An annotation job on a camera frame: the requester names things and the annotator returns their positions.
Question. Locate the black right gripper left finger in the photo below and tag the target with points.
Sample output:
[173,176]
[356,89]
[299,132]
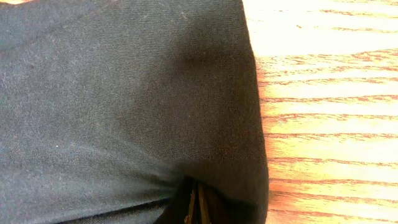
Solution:
[190,218]

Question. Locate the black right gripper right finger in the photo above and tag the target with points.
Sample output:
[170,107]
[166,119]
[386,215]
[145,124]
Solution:
[204,212]

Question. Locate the black t-shirt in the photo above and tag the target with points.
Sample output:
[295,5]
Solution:
[109,107]

